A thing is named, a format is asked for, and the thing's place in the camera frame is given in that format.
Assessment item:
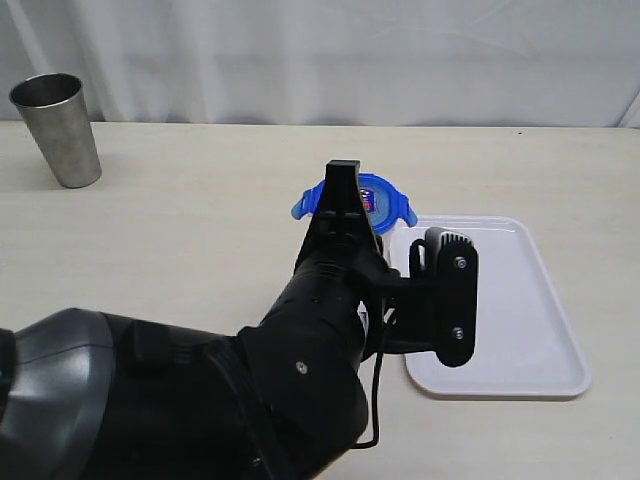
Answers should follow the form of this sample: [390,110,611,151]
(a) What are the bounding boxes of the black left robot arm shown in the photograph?
[1,160,382,479]

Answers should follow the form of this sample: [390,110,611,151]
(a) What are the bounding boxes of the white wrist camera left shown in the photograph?
[372,226,482,370]

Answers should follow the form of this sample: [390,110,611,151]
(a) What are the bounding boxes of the clear plastic container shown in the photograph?
[377,227,396,267]

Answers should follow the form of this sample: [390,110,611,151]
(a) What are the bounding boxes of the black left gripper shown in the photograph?
[239,160,400,370]

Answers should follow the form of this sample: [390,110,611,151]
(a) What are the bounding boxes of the blue container lid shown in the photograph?
[291,173,418,235]

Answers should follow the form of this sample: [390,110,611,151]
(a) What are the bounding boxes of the white plastic tray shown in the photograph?
[393,215,591,400]

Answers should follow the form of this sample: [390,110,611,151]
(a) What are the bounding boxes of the white backdrop curtain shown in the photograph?
[1,1,639,128]

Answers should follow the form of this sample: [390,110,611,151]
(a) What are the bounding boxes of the stainless steel cup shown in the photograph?
[9,73,102,189]

